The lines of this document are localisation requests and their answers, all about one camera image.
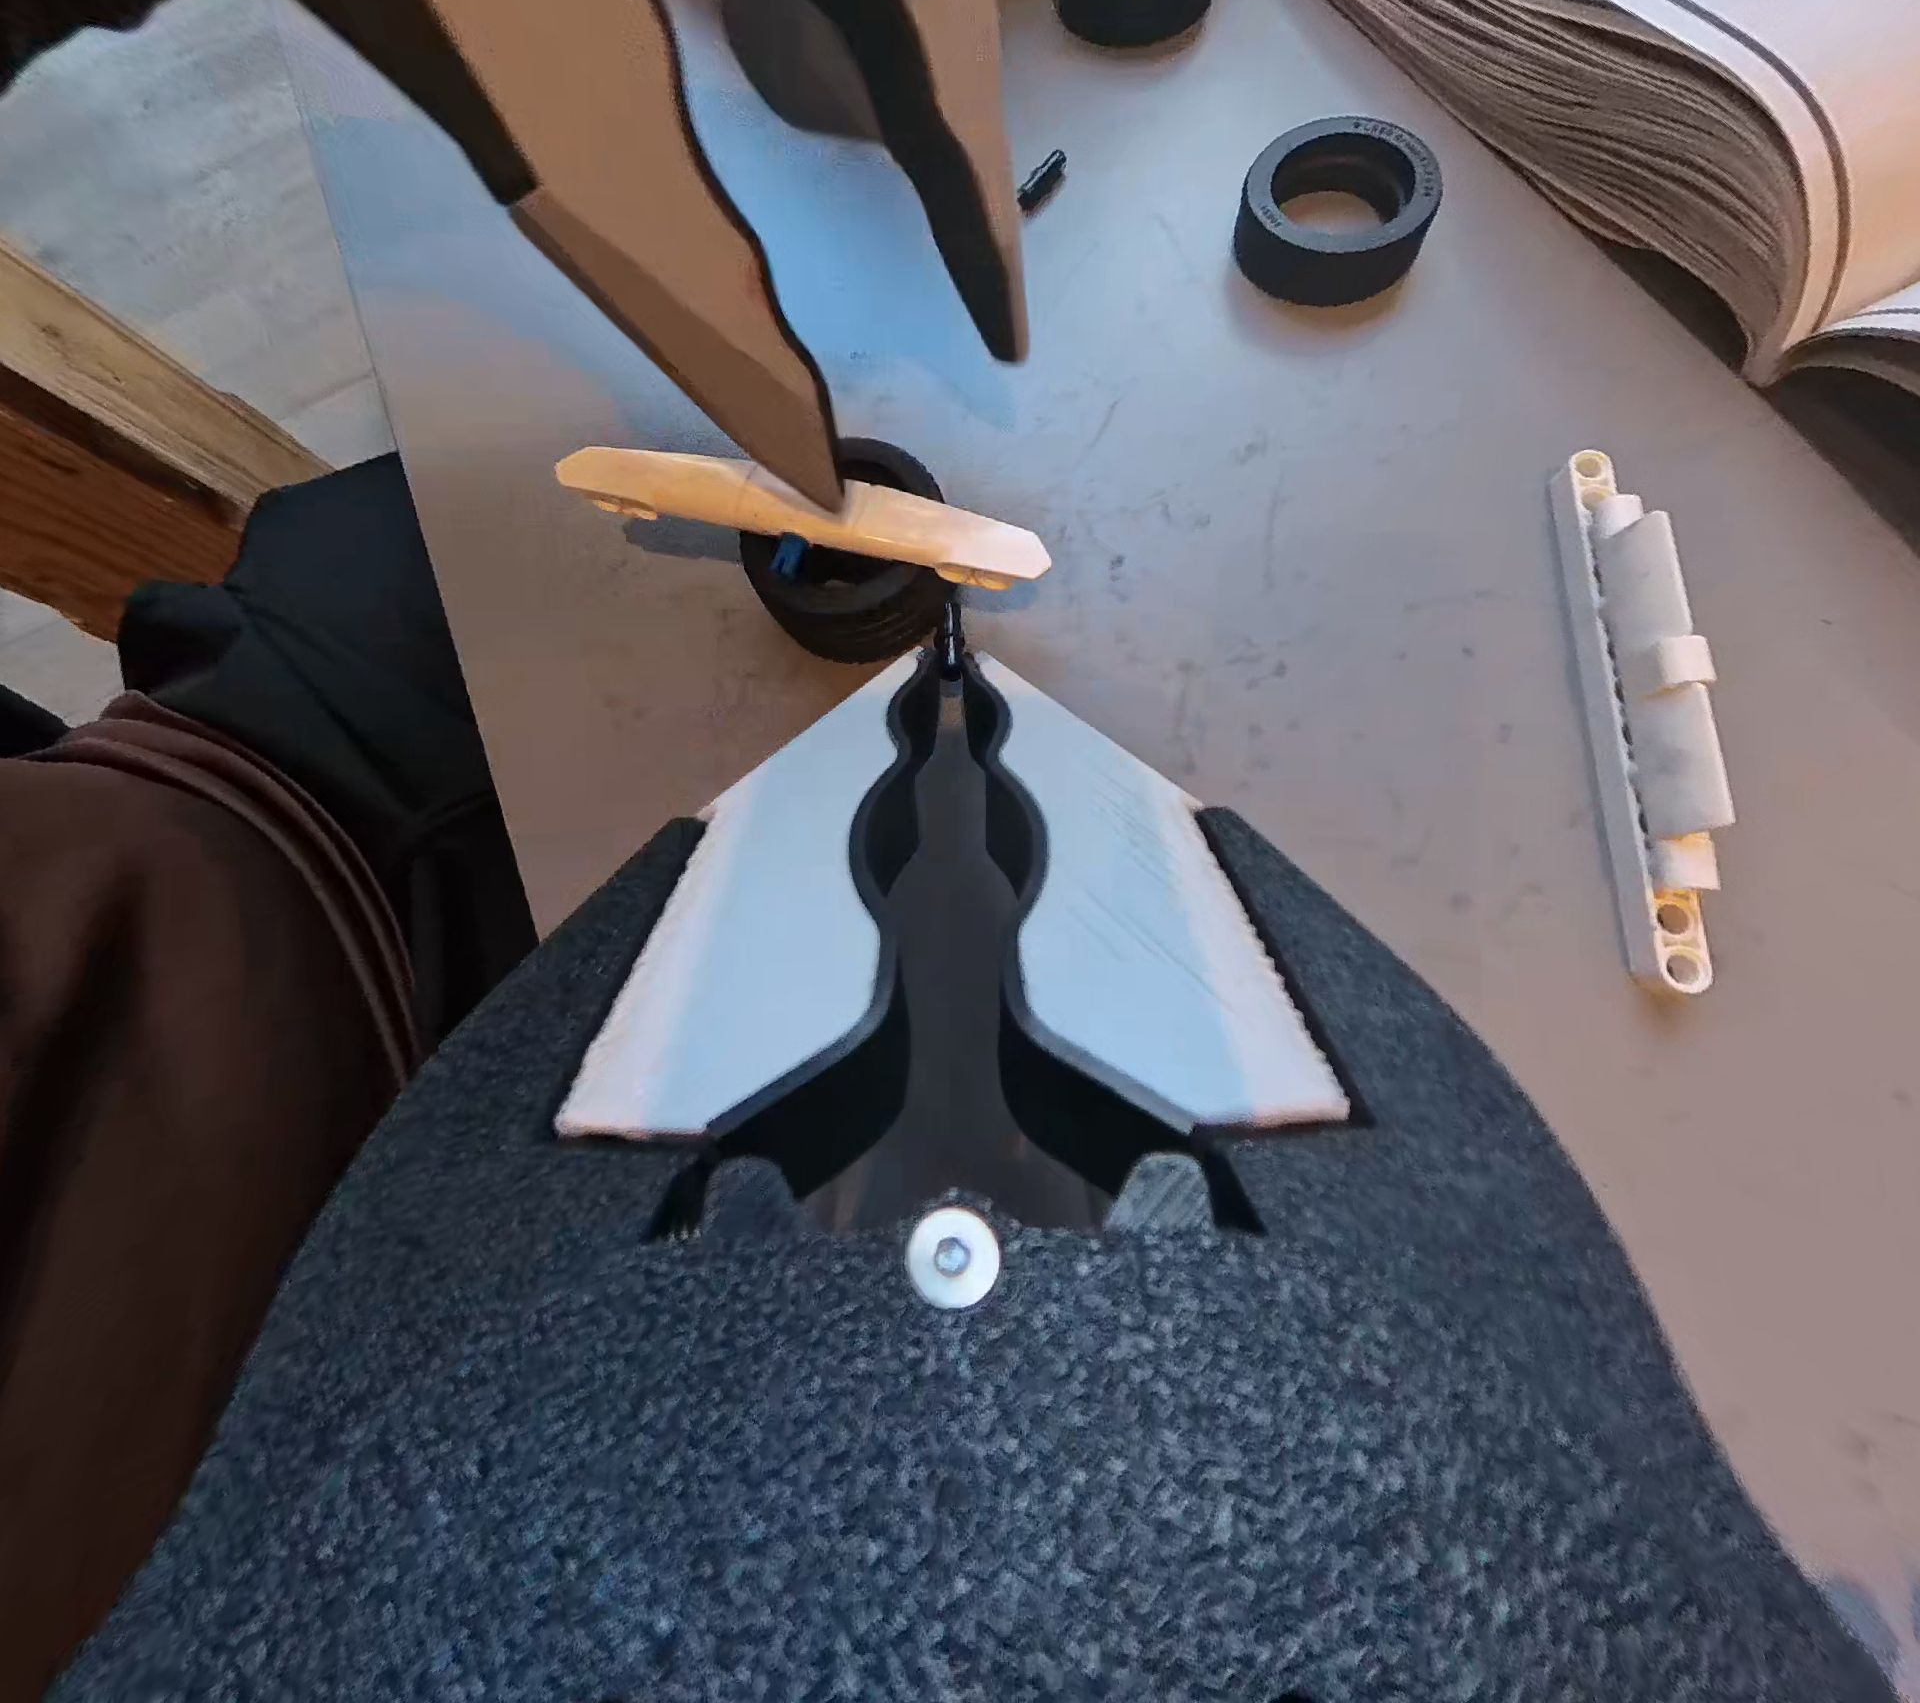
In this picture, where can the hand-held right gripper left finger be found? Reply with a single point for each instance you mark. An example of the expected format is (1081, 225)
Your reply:
(734, 969)

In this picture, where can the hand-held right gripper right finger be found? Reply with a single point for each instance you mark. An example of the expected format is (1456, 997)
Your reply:
(1171, 969)

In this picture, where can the small blue connector pin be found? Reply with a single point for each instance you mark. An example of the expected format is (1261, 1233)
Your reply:
(788, 553)

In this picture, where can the long white pointed panel piece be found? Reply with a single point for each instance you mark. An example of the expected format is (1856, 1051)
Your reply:
(930, 527)

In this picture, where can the grey desk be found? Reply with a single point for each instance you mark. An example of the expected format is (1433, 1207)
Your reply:
(1351, 609)

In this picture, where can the person's black garment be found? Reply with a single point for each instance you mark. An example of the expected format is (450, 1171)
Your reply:
(330, 625)

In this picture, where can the white beam with cylinders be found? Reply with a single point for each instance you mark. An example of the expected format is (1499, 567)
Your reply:
(1665, 715)

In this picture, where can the wooden bench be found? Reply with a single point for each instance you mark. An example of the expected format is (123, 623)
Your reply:
(90, 489)

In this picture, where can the person's brown-shirted torso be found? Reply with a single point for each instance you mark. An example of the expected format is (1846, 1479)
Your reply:
(151, 1059)

